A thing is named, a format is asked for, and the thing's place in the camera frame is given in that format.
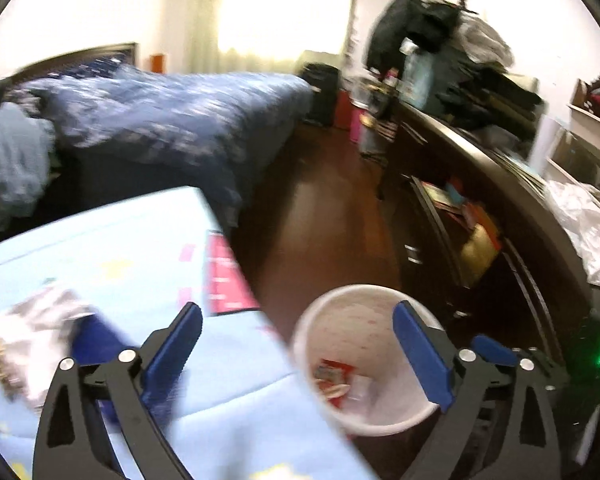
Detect light blue fleece blanket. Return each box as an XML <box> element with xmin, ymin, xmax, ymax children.
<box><xmin>0</xmin><ymin>102</ymin><xmax>56</xmax><ymax>233</ymax></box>

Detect white shelf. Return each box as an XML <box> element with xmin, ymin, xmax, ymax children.
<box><xmin>545</xmin><ymin>74</ymin><xmax>600</xmax><ymax>196</ymax></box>

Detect red snack wrapper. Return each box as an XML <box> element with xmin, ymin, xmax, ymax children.
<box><xmin>314</xmin><ymin>359</ymin><xmax>357</xmax><ymax>401</ymax></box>

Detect blue patterned duvet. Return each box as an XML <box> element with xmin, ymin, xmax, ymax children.
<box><xmin>17</xmin><ymin>57</ymin><xmax>316</xmax><ymax>221</ymax></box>

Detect light blue printed tablecloth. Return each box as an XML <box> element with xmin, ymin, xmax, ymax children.
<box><xmin>0</xmin><ymin>186</ymin><xmax>361</xmax><ymax>480</ymax></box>

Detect white clothing pile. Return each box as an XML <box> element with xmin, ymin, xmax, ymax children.
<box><xmin>455</xmin><ymin>10</ymin><xmax>516</xmax><ymax>68</ymax></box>

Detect colourful books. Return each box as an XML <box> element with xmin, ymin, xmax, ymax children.
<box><xmin>422</xmin><ymin>177</ymin><xmax>501</xmax><ymax>241</ymax></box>

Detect white plastic waste bin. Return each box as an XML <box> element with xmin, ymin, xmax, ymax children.
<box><xmin>287</xmin><ymin>285</ymin><xmax>448</xmax><ymax>438</ymax></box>

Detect blue snack wrapper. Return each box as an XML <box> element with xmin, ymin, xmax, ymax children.
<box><xmin>72</xmin><ymin>312</ymin><xmax>143</xmax><ymax>423</ymax></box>

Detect dark wooden bed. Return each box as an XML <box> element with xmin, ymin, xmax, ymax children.
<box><xmin>10</xmin><ymin>42</ymin><xmax>316</xmax><ymax>231</ymax></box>

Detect white plastic bag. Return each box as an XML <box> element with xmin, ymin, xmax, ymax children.
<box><xmin>545</xmin><ymin>180</ymin><xmax>600</xmax><ymax>301</ymax></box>

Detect black hanging jacket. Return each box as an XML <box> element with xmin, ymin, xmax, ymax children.
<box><xmin>367</xmin><ymin>0</ymin><xmax>461</xmax><ymax>73</ymax></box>

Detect red box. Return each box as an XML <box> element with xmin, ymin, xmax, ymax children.
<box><xmin>335</xmin><ymin>91</ymin><xmax>353</xmax><ymax>128</ymax></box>

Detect pink box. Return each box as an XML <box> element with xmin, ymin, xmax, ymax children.
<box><xmin>349</xmin><ymin>105</ymin><xmax>366</xmax><ymax>143</ymax></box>

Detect light blue printed bag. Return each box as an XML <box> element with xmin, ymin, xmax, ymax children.
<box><xmin>402</xmin><ymin>50</ymin><xmax>436</xmax><ymax>108</ymax></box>

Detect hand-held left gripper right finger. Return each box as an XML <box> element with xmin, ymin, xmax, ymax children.
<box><xmin>392</xmin><ymin>300</ymin><xmax>578</xmax><ymax>480</ymax></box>

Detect black suitcase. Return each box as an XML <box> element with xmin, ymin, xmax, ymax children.
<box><xmin>300</xmin><ymin>62</ymin><xmax>341</xmax><ymax>128</ymax></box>

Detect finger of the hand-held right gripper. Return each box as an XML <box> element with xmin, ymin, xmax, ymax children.
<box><xmin>470</xmin><ymin>335</ymin><xmax>520</xmax><ymax>367</ymax></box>

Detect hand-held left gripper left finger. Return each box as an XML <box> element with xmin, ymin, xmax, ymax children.
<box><xmin>32</xmin><ymin>302</ymin><xmax>203</xmax><ymax>480</ymax></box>

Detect yellow packet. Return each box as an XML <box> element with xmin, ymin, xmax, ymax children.
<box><xmin>461</xmin><ymin>225</ymin><xmax>501</xmax><ymax>286</ymax></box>

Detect dark folded clothes stack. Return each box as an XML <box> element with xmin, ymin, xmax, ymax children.
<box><xmin>432</xmin><ymin>50</ymin><xmax>543</xmax><ymax>151</ymax></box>

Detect dark wooden desk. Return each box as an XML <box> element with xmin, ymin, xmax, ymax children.
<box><xmin>380</xmin><ymin>100</ymin><xmax>600</xmax><ymax>361</ymax></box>

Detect pale sheer curtain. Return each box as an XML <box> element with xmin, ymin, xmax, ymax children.
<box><xmin>185</xmin><ymin>0</ymin><xmax>361</xmax><ymax>73</ymax></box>

